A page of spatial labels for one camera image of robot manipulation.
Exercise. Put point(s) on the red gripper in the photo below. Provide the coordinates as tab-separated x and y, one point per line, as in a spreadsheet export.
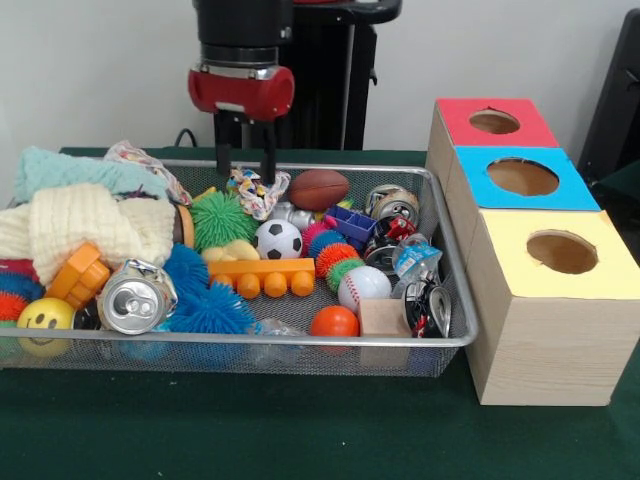
240	92

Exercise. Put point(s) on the yellow duck plush toy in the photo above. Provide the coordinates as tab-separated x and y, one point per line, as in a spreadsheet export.
230	252

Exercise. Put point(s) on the cream knitted cloth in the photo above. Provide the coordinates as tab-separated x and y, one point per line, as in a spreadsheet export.
90	220

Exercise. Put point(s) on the mint green knitted cloth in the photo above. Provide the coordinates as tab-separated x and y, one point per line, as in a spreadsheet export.
65	167

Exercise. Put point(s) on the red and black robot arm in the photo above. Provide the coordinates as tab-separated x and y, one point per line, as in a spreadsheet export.
240	25

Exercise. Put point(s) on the wooden box with three holes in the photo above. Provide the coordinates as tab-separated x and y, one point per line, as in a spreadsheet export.
550	350

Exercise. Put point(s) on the patterned cloth knot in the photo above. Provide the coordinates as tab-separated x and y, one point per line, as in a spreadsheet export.
260	195

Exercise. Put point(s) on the bright green spiky ball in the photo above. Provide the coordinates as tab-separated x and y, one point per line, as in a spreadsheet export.
220	220

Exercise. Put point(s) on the brown toy football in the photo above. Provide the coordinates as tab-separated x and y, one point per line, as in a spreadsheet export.
319	189

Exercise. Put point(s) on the black and white soccer ball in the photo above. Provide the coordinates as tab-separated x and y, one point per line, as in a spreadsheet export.
277	240

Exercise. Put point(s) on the long orange building brick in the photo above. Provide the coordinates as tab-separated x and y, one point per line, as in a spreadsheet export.
262	270

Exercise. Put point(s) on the white baseball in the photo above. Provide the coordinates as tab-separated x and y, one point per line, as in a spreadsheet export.
364	288

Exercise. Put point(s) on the crushed silver drink can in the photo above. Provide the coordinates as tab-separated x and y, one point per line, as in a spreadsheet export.
135	300

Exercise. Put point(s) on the orange ball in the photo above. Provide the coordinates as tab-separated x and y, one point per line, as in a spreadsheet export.
335	321

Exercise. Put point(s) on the dark green tablecloth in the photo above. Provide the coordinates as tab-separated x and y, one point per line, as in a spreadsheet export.
622	195
300	435

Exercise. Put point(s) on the black upright panel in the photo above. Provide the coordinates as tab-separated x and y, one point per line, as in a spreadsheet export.
620	100

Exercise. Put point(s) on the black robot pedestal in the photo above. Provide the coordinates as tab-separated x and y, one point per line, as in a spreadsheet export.
350	100

